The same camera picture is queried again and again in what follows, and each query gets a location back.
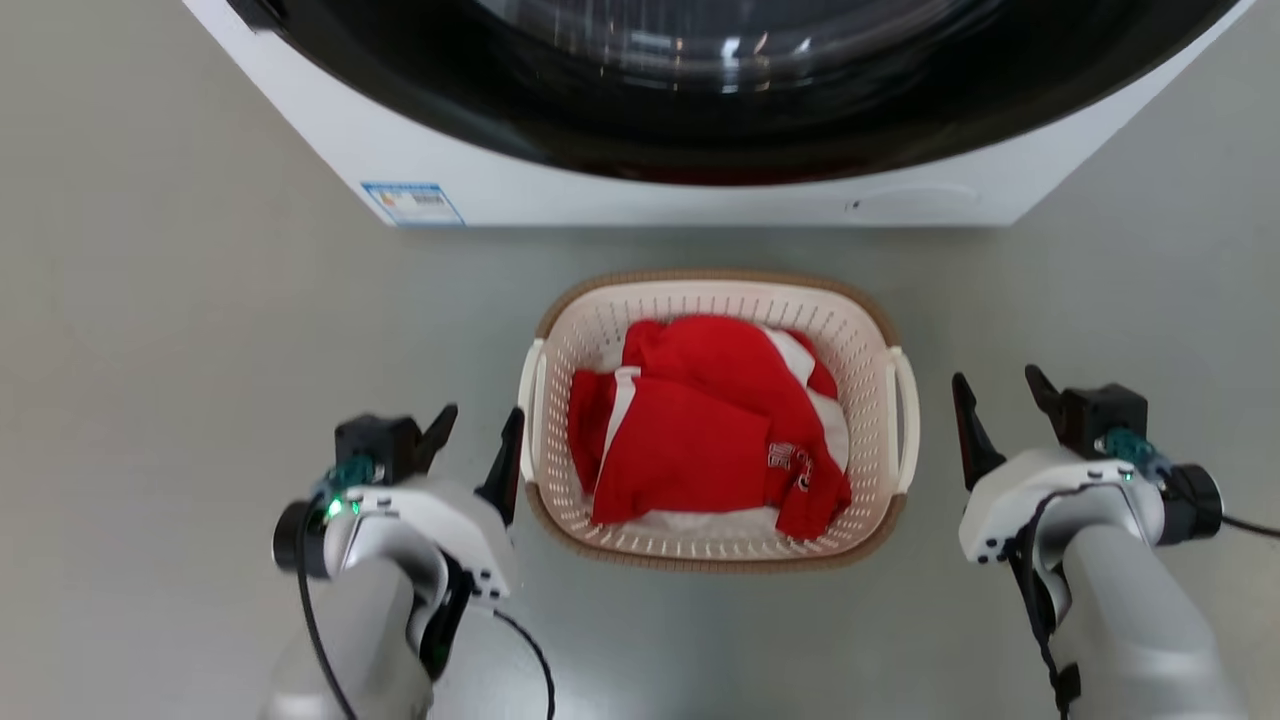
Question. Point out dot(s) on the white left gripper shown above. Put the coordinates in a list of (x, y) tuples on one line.
[(430, 520)]

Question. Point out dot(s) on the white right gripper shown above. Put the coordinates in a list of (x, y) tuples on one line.
[(1040, 505)]

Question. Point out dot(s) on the cream perforated laundry basket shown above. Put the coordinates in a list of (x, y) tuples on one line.
[(858, 330)]

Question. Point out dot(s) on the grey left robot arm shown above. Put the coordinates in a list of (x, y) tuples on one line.
[(370, 630)]

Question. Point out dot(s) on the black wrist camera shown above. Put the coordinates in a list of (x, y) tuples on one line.
[(1105, 412), (375, 445)]

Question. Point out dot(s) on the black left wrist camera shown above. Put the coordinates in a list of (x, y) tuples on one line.
[(375, 445)]

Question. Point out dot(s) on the black round washing machine door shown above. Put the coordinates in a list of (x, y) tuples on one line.
[(720, 90)]

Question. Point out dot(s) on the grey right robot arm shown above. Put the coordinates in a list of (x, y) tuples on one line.
[(1130, 620)]

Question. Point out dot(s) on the white washing machine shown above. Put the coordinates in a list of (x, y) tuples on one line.
[(520, 170)]

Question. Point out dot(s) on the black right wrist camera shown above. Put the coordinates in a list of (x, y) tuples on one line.
[(1105, 412)]

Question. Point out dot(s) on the red white garment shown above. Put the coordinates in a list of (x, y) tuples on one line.
[(690, 440)]

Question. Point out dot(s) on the blue white energy label sticker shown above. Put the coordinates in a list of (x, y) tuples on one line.
[(413, 203)]

